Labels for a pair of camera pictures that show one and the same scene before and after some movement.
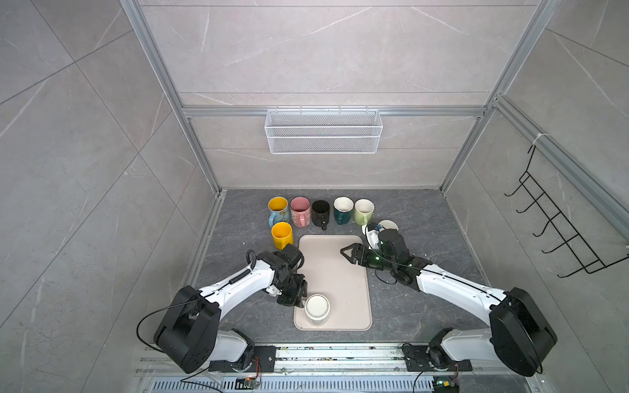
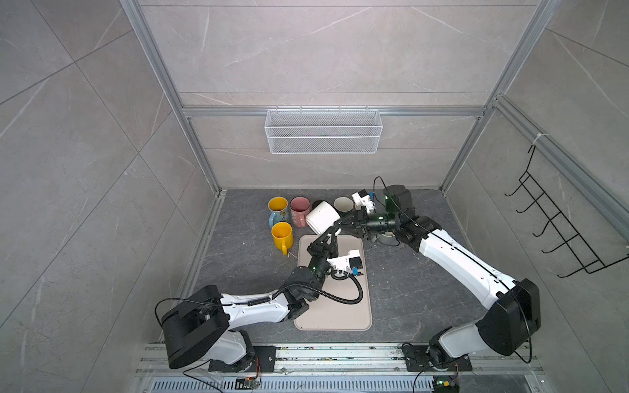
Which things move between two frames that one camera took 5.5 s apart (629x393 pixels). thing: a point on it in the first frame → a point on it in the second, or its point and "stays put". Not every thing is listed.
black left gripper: [297, 300] → [322, 252]
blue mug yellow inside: [278, 206] stays put
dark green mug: [342, 207] stays put
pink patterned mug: [300, 207] stays put
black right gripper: [355, 254] → [359, 220]
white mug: [317, 307] → [323, 217]
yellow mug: [282, 234] stays put
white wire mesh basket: [319, 132] stays put
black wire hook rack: [586, 258] stays put
